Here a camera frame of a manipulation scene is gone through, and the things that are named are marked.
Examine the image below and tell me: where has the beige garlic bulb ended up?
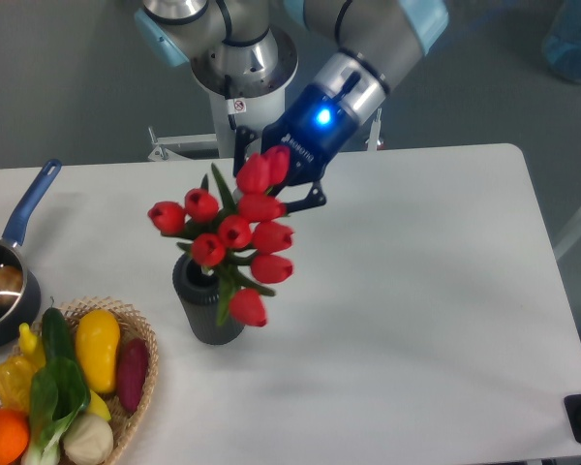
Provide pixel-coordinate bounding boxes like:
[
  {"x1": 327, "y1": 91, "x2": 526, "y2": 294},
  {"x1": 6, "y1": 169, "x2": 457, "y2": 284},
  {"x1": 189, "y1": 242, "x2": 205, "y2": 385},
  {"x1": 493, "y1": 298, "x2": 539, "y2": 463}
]
[{"x1": 63, "y1": 414, "x2": 113, "y2": 465}]

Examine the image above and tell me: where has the yellow mango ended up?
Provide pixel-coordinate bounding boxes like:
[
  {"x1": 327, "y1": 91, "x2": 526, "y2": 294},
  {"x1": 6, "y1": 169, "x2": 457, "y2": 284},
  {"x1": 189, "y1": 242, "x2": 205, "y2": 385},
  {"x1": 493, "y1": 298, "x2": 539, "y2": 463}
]
[{"x1": 76, "y1": 309, "x2": 121, "y2": 394}]

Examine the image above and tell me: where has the blue handled saucepan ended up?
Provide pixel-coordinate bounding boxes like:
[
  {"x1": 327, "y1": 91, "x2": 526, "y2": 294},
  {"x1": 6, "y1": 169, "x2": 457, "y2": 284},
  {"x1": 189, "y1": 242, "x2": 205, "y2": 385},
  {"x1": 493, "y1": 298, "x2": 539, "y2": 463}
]
[{"x1": 0, "y1": 159, "x2": 62, "y2": 347}]

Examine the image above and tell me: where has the woven wicker basket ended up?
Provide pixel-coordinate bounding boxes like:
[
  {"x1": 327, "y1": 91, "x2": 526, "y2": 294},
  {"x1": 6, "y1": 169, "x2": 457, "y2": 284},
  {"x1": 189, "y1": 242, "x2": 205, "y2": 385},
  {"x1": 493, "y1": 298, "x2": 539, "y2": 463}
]
[{"x1": 0, "y1": 297, "x2": 158, "y2": 464}]

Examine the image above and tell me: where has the green cucumber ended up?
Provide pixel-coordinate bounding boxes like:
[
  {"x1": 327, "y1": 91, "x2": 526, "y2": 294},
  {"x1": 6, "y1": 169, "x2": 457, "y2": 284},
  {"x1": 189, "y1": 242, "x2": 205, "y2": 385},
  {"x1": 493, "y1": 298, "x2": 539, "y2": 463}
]
[{"x1": 42, "y1": 307, "x2": 76, "y2": 362}]

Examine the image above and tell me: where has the brown bun in saucepan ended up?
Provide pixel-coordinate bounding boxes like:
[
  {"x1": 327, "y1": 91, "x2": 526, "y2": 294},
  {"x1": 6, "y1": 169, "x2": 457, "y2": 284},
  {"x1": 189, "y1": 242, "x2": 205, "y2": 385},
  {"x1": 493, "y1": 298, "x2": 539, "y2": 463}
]
[{"x1": 0, "y1": 265, "x2": 23, "y2": 307}]

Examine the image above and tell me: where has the red tulip bouquet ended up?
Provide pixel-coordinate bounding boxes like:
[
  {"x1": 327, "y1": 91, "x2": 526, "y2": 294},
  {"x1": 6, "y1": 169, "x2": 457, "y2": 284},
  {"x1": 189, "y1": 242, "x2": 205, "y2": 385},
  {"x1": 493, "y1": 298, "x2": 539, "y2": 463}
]
[{"x1": 147, "y1": 145, "x2": 293, "y2": 326}]

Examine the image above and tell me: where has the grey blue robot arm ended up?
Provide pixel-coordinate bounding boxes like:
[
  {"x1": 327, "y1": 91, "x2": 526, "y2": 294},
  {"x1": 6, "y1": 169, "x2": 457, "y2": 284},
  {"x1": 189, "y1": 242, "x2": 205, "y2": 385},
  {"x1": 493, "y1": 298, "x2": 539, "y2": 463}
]
[{"x1": 135, "y1": 1, "x2": 448, "y2": 213}]

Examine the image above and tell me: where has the dark grey ribbed vase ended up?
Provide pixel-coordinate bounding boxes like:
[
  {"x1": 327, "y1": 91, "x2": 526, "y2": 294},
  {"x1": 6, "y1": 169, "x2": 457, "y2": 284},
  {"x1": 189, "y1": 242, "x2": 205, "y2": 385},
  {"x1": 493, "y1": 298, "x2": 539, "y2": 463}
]
[{"x1": 172, "y1": 255, "x2": 244, "y2": 346}]

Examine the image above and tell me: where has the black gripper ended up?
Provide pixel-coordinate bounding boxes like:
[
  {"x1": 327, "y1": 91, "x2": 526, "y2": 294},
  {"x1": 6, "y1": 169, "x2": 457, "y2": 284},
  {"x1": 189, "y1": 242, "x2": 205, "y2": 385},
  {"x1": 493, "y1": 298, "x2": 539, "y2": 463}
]
[{"x1": 232, "y1": 84, "x2": 358, "y2": 214}]

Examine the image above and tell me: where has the orange fruit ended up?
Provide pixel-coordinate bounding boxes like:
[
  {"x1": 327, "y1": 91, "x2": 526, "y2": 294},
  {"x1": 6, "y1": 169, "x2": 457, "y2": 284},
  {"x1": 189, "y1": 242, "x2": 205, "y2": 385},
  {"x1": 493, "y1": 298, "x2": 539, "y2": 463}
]
[{"x1": 0, "y1": 408, "x2": 30, "y2": 464}]

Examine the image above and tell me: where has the yellow bell pepper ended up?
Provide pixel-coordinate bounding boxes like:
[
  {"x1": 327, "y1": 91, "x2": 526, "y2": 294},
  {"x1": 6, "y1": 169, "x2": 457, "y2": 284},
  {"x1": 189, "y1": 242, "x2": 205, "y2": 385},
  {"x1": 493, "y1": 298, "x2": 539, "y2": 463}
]
[{"x1": 0, "y1": 356, "x2": 37, "y2": 414}]

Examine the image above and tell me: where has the blue water bottle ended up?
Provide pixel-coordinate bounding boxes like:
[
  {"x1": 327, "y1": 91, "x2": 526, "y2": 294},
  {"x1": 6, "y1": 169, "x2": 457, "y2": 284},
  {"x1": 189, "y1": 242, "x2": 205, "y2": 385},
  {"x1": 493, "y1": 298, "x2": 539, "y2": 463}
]
[{"x1": 541, "y1": 0, "x2": 581, "y2": 83}]

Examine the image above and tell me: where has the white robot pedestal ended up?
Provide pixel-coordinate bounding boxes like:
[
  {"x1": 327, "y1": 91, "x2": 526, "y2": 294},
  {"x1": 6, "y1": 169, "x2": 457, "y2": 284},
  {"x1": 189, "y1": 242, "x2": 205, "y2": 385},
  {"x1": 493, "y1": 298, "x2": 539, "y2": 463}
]
[{"x1": 146, "y1": 23, "x2": 324, "y2": 163}]

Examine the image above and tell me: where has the purple sweet potato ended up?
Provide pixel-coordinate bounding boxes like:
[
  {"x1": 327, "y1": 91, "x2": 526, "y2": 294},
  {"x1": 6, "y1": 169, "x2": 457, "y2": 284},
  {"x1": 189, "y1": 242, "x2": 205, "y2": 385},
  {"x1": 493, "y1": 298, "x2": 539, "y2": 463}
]
[{"x1": 116, "y1": 338, "x2": 149, "y2": 414}]

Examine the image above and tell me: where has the small yellow squash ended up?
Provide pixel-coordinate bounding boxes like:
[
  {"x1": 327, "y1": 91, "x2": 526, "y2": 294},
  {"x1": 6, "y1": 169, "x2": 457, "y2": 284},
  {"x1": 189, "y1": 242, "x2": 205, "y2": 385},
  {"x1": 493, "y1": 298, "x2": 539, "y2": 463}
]
[{"x1": 18, "y1": 323, "x2": 46, "y2": 369}]

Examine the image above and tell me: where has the green bok choy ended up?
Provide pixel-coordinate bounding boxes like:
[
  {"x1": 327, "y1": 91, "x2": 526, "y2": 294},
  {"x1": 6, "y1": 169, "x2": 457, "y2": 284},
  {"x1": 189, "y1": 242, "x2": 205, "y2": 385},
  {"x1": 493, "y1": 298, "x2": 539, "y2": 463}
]
[{"x1": 20, "y1": 356, "x2": 92, "y2": 465}]

